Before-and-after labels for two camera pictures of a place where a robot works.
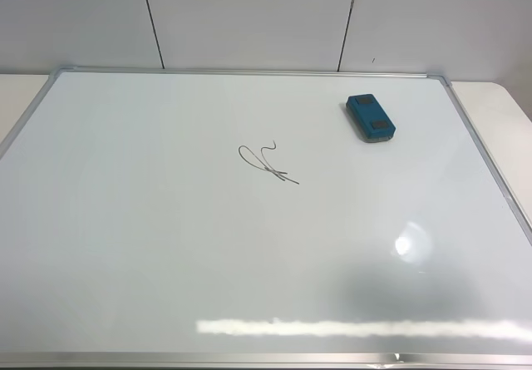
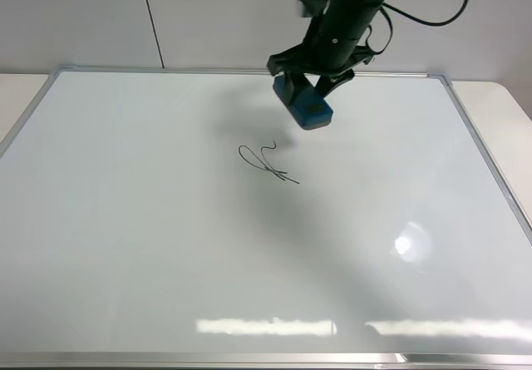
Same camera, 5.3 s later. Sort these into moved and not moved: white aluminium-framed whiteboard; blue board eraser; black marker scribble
Moved: blue board eraser
Not moved: white aluminium-framed whiteboard; black marker scribble
